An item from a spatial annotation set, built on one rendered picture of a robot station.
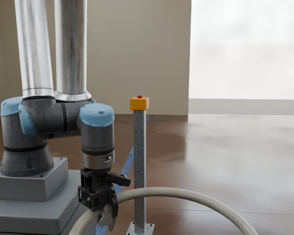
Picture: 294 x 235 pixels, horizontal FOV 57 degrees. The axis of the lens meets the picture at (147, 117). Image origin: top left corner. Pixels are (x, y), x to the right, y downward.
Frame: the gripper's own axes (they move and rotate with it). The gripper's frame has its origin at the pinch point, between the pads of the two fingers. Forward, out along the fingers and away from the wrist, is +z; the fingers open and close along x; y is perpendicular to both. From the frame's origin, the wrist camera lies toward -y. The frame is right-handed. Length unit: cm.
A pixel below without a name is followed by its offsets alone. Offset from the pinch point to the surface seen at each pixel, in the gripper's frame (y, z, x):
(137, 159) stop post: -89, 29, -72
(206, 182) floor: -207, 95, -77
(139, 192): -10.7, -7.2, 4.1
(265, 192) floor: -227, 93, -19
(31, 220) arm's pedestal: 14.2, 1.7, -19.8
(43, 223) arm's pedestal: 12.1, 2.6, -16.8
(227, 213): -20.8, -6.6, 29.7
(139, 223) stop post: -88, 82, -69
